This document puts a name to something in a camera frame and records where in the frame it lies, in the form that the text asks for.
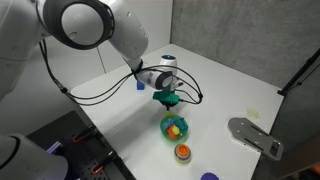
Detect orange toy in bowl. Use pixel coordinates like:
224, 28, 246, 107
167, 125, 180, 139

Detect teal blue toy in bowl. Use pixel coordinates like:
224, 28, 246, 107
166, 118, 188, 131

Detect black orange clamp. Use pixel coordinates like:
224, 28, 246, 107
91, 151, 117, 175
72, 124, 96, 144

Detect blue cube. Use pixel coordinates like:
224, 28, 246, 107
136, 81, 145, 90

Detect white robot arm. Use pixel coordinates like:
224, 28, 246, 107
0, 0, 177, 180

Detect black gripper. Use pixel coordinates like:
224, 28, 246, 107
162, 102, 173, 111

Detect black perforated breadboard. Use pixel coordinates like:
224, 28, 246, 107
28, 111, 136, 180

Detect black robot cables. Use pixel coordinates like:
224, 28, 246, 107
38, 39, 204, 107

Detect black orange clamp upper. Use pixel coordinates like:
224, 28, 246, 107
72, 124, 96, 144

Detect green translucent bowl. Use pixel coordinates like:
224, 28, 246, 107
160, 114, 189, 141

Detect yellow star shaped toy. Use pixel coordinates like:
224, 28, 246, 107
164, 111, 173, 116

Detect purple ball toy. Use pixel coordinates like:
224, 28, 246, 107
200, 172, 219, 180

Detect black camera stand pole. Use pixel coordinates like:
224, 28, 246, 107
278, 48, 320, 96

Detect rainbow striped stacking toy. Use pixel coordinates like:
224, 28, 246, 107
174, 144, 191, 163

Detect black orange clamp lower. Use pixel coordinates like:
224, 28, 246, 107
91, 151, 117, 175

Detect grey metal mounting plate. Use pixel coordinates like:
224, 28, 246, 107
227, 117, 284, 161

